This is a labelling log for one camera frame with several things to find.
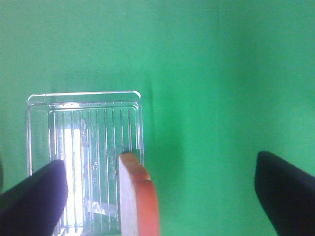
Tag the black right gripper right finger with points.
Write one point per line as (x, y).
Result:
(287, 195)

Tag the green table cloth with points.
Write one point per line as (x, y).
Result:
(220, 81)

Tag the toy bread slice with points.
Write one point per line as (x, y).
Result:
(138, 199)

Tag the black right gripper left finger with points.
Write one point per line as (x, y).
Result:
(34, 206)

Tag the right clear plastic tray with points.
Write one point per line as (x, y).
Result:
(88, 131)

